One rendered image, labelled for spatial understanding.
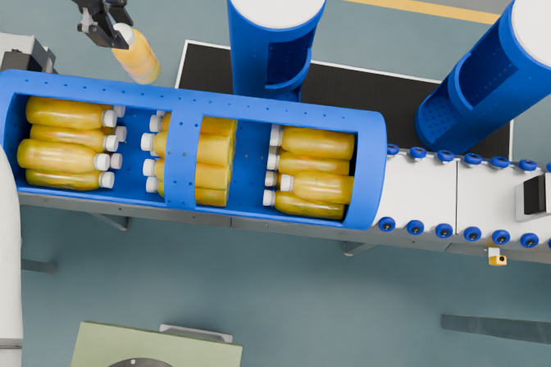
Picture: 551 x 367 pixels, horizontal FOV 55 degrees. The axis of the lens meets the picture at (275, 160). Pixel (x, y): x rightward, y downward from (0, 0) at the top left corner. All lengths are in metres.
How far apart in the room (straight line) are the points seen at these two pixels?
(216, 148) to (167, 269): 1.23
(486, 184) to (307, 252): 1.01
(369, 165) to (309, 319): 1.28
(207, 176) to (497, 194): 0.80
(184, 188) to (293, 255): 1.23
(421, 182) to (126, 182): 0.78
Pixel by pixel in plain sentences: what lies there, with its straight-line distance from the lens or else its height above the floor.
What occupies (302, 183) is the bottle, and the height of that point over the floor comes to 1.13.
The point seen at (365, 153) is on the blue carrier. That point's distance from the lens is 1.14.
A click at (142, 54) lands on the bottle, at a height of 1.38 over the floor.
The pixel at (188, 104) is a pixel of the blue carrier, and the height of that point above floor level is 1.22.
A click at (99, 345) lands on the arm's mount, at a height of 1.07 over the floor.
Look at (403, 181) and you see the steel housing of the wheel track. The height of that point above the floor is 0.93.
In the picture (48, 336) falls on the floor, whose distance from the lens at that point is 2.45.
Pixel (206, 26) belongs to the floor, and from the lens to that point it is 2.64.
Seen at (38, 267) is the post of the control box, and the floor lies 0.18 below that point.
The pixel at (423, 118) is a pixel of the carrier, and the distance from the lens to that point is 2.40.
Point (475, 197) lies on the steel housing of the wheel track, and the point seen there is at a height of 0.93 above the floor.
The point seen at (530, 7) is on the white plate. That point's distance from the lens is 1.68.
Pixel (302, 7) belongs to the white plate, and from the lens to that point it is 1.49.
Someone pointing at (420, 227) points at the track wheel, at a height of 0.97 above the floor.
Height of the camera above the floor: 2.31
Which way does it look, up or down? 75 degrees down
